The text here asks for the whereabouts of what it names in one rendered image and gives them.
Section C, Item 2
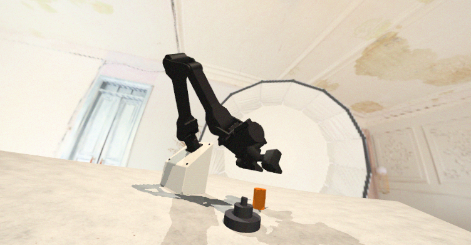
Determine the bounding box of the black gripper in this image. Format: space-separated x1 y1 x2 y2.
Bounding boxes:
235 145 282 174

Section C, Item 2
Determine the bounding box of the orange knob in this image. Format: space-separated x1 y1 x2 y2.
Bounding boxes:
253 187 266 210

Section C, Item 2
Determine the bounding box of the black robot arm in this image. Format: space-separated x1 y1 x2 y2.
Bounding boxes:
162 53 267 155

